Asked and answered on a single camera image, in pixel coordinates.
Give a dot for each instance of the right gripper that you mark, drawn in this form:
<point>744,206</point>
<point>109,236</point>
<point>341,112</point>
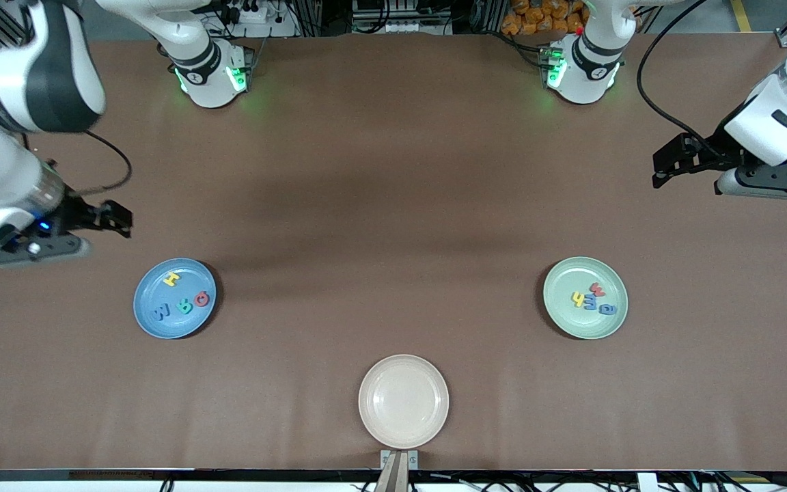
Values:
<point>76,215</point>

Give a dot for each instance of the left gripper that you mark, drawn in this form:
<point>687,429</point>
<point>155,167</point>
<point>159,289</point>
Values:
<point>719,156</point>

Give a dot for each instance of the yellow foam uppercase H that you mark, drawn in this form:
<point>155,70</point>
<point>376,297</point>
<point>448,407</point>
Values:
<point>171,279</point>

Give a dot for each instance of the blue foam uppercase W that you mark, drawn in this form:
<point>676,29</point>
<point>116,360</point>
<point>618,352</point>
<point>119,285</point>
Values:
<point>161,313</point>

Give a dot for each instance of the teal foam uppercase R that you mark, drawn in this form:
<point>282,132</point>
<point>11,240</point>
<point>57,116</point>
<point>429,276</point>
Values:
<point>186,307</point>

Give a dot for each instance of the red foam uppercase G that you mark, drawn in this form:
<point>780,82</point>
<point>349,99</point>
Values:
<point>197,299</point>

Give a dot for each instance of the red foam lowercase w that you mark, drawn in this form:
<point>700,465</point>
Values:
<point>597,290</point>

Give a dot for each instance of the blue foam lowercase g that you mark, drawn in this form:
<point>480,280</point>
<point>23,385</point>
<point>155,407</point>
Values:
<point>609,309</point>

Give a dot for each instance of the blue foam lowercase m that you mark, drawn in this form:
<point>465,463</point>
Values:
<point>591,303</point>

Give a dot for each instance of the yellow foam lowercase h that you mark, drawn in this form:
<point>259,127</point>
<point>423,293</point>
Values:
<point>577,298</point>

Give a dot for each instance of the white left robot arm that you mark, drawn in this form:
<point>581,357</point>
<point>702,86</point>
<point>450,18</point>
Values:
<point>585,82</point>

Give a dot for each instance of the blue plate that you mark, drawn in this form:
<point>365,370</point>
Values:
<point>175,328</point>

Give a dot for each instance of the green plate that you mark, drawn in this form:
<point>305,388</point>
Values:
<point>571,324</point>

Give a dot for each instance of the beige plate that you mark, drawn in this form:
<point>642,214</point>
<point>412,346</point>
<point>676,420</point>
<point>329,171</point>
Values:
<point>404,402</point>

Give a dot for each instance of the orange bag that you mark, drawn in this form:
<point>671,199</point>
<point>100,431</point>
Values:
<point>537,19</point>

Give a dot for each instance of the white power strip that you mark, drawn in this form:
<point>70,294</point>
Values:
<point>250,14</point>

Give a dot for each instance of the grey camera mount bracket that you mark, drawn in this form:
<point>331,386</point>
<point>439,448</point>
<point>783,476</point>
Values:
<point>399,461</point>

